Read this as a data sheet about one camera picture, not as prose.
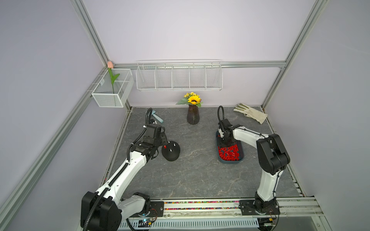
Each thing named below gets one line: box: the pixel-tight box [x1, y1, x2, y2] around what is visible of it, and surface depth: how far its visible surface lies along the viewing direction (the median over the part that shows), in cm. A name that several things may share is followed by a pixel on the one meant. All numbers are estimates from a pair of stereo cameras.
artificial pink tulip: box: [106, 60, 120, 94], surface depth 91 cm
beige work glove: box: [233, 102, 268, 125], surface depth 118 cm
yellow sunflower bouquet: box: [175, 91, 204, 108], surface depth 93 cm
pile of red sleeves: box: [217, 143, 240, 161], surface depth 95 cm
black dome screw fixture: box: [161, 140, 181, 162], surface depth 88 cm
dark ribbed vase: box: [186, 104, 200, 125], surface depth 110 cm
